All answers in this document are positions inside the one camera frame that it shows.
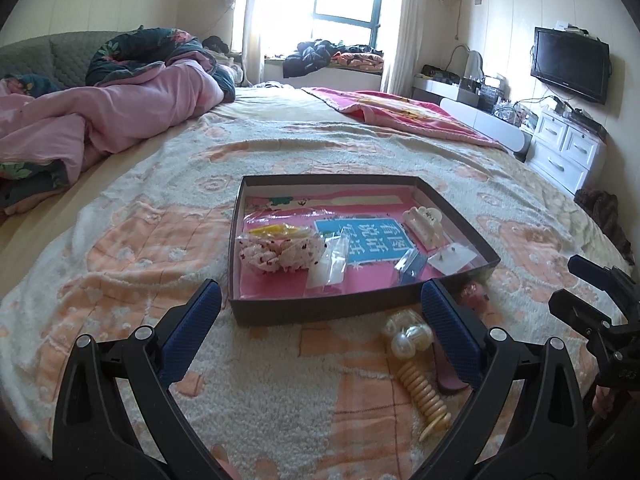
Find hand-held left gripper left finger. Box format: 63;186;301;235
52;278;236;480

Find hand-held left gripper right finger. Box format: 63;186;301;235
410;279;589;480

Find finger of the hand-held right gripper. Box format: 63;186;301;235
568;255;631;288
548;289;611;341

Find earring card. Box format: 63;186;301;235
427;242;478;278

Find small bag with dark card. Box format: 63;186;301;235
394;250;431;281

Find dark cardboard box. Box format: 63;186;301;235
228;175;501;327

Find white claw hair clip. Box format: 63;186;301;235
401;205;446;248

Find polka-dot fabric hair bow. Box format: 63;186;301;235
237;235;328;276

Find yellow bracelets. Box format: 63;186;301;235
245;222;313;241

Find clear plastic bag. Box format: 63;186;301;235
304;235;351;293

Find person's right hand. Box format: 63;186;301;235
592;387;617;413

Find pearl hair clip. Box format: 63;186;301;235
382;310;433;361

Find dark pink barrette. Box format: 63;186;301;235
432;335;473;396

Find brown fuzzy cloth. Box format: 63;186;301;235
574;189;633;256

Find cream beaded hair clip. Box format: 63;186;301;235
397;360;453;443

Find white drawer cabinet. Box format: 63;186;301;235
525;109;608;196

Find black set-top box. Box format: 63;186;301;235
565;107;603;128

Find white desk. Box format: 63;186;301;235
412;74;533;161

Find black television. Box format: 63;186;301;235
530;26;612;106

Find desk organizer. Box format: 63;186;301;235
460;76;506;111

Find pink quilt with floral side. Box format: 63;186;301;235
0;26;237;211

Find arched desk lamp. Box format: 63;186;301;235
447;44;485;81

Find black case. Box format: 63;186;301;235
422;64;460;83

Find pink floral blanket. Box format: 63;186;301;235
330;44;385;67

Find dark blue clothes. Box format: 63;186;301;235
282;39;335;78

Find white curtain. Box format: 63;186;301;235
227;0;266;86
382;0;426;93

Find grey quilted headboard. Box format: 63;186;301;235
0;31;126;91

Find tangle of cables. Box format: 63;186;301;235
492;100;538;128

